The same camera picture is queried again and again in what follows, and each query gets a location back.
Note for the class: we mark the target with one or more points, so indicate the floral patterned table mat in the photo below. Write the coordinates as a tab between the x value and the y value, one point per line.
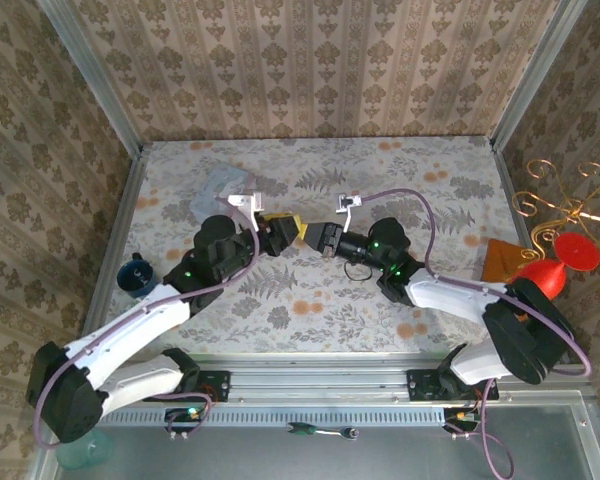
330	310

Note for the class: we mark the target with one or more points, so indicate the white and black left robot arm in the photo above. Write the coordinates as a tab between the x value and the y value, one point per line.
130	325

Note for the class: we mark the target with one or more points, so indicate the dark blue mug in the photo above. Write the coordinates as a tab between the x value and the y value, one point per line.
137	277

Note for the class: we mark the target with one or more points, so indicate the teal translucent glass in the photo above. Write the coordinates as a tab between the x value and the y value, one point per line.
87	452

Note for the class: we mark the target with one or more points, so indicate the small black connector board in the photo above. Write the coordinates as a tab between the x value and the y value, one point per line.
187	415
462	416

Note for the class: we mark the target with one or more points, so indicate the aluminium side rail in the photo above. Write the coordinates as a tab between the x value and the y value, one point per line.
115	240
520	210

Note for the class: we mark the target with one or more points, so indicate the red hourglass shaped object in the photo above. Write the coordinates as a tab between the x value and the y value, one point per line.
545	275

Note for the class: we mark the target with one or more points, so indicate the aluminium frame post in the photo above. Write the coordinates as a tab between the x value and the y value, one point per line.
537	75
87	75

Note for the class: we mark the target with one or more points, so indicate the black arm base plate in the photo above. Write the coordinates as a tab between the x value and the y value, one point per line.
422	386
216	386

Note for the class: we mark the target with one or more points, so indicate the aluminium mounting rail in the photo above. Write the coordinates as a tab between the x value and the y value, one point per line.
320	380

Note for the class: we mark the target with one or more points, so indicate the grey metal bench plate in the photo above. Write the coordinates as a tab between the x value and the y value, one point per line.
530	440

